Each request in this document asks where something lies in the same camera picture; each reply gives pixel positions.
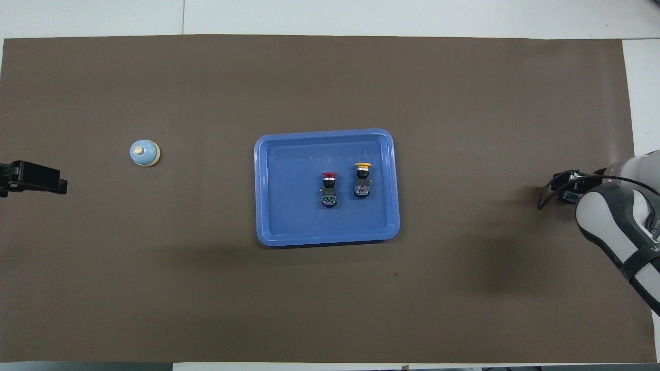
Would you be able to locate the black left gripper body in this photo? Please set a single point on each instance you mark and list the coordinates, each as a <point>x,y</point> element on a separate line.
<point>5,180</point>

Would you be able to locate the blue plastic tray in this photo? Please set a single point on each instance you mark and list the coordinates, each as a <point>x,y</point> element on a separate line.
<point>294,206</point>

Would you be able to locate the light blue desk bell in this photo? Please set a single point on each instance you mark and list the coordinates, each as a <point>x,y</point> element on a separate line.
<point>144,153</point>

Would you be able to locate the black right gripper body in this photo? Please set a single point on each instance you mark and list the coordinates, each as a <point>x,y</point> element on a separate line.
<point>592,180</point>

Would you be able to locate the yellow push button switch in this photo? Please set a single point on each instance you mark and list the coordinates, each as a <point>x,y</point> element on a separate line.
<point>362,188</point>

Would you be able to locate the brown table mat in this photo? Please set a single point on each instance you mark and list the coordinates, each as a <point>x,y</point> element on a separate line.
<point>330,299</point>

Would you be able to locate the red push button switch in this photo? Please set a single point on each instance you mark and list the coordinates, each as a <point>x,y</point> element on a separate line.
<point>329,197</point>

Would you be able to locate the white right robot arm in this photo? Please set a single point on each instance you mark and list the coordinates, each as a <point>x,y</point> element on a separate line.
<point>603,216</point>

